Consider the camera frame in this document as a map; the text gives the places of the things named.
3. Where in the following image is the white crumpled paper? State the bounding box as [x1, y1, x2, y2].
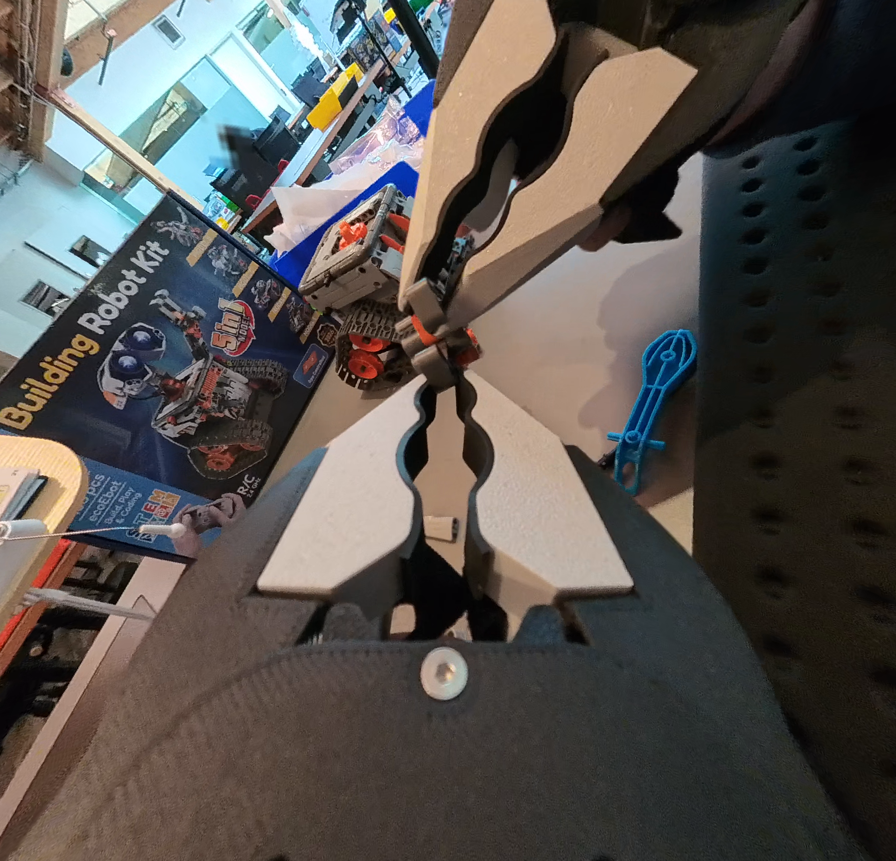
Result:
[269, 175, 379, 253]

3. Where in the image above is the dark blue robot kit box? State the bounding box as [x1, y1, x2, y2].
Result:
[0, 192, 337, 561]

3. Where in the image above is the person's right hand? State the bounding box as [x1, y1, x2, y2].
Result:
[703, 0, 835, 156]

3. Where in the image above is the blue plastic bin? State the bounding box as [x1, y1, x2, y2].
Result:
[269, 80, 435, 281]

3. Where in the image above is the grey orange brick assembly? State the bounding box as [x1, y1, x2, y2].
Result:
[395, 276, 484, 393]

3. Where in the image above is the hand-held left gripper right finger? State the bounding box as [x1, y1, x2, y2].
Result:
[458, 369, 637, 613]

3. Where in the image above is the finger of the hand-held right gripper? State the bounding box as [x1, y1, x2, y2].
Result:
[398, 0, 569, 312]
[448, 47, 701, 331]

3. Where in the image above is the grey tracked toy robot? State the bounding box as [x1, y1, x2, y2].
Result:
[300, 185, 484, 393]

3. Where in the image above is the black ceiling pole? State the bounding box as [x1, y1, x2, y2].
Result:
[367, 0, 442, 78]

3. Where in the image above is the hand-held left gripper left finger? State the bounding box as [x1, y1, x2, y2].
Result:
[256, 371, 435, 603]

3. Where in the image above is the yellow storage bin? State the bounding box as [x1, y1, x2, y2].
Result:
[307, 63, 365, 130]

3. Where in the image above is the person's right forearm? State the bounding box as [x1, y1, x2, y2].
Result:
[805, 0, 896, 134]

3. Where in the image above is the white instruction booklet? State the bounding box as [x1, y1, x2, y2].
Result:
[0, 465, 46, 519]

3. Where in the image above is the blue plastic brick tool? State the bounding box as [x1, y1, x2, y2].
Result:
[608, 329, 699, 496]

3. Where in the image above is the long wooden workbench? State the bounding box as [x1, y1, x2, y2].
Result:
[241, 49, 414, 235]

